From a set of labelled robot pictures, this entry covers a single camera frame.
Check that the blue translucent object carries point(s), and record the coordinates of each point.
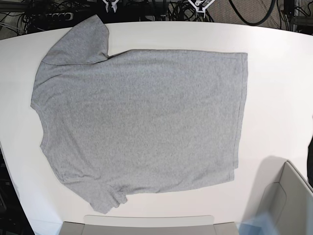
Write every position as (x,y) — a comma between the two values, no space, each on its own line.
(261,224)

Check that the black power strip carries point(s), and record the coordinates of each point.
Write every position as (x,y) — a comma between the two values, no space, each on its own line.
(55,17)

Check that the grey T-shirt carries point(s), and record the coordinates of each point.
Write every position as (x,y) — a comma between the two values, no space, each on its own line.
(141,121)

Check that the grey box at bottom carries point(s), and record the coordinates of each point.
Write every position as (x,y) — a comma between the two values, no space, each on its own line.
(109,225)

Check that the grey box at right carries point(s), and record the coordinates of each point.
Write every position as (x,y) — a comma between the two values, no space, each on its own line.
(288,205)

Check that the grey box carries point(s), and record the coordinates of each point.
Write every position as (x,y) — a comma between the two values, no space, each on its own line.
(288,205)
(109,225)

